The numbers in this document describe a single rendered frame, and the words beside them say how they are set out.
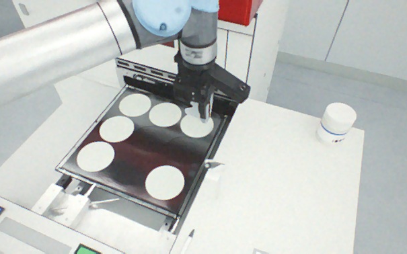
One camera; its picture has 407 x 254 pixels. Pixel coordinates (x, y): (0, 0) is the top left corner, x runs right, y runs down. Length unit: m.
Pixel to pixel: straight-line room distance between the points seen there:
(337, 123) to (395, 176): 1.43
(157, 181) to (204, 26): 0.43
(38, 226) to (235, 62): 0.62
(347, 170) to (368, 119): 1.61
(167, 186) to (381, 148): 1.71
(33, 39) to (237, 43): 0.54
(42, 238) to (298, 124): 0.68
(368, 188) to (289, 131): 1.26
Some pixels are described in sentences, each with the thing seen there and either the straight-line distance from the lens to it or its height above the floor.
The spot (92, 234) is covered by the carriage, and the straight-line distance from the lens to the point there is 0.84.
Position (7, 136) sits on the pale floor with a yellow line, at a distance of 2.42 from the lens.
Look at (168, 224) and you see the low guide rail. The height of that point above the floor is 0.85.
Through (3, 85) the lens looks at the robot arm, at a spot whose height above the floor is 1.37.
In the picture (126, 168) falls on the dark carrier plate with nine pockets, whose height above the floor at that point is 0.90.
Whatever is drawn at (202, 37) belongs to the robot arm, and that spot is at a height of 1.28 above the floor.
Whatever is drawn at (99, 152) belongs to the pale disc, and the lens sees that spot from 0.93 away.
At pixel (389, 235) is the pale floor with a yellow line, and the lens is 2.00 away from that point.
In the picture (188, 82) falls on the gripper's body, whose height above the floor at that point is 1.15.
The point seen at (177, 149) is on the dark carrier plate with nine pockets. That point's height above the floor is 0.90.
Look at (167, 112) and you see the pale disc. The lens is 0.98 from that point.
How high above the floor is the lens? 1.62
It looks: 50 degrees down
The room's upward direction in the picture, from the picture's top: straight up
